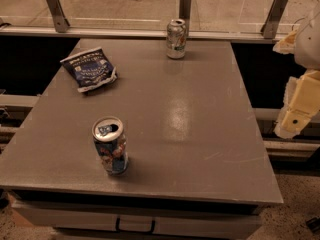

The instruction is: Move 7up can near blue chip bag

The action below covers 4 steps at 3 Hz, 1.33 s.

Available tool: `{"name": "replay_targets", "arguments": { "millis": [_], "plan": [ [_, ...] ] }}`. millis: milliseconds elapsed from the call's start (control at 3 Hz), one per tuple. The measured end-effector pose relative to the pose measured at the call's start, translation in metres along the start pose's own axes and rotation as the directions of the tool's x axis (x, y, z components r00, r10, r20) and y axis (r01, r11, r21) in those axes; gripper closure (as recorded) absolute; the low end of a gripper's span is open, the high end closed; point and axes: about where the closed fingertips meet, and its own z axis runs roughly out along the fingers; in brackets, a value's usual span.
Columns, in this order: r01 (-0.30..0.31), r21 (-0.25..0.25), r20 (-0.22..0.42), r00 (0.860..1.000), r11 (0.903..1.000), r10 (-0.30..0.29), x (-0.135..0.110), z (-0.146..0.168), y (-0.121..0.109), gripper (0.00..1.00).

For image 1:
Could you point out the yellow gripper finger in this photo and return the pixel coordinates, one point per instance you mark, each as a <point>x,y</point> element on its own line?
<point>287,44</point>
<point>301,103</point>

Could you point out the silver green 7up can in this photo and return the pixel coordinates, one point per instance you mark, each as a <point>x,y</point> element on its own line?
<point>176,38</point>

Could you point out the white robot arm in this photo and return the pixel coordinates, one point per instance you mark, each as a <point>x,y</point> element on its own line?
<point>307,44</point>

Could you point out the blue red energy drink can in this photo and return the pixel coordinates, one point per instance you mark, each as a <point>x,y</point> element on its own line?
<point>110,142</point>

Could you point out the blue chip bag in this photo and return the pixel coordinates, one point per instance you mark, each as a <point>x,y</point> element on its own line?
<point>91,69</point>

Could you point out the white drawer front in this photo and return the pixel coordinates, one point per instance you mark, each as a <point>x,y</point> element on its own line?
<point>103,222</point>

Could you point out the right metal window bracket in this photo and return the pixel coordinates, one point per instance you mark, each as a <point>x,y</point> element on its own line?
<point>270,27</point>

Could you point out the metal window bracket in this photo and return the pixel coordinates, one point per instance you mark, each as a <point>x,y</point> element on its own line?
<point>185,12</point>
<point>270,27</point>
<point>60,21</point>

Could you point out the middle metal window bracket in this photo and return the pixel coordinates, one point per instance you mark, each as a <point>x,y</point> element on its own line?
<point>185,12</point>

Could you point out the left metal window bracket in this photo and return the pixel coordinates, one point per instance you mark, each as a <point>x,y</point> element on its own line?
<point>60,21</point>

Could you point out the black drawer handle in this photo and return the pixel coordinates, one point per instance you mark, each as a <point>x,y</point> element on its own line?
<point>135,225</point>

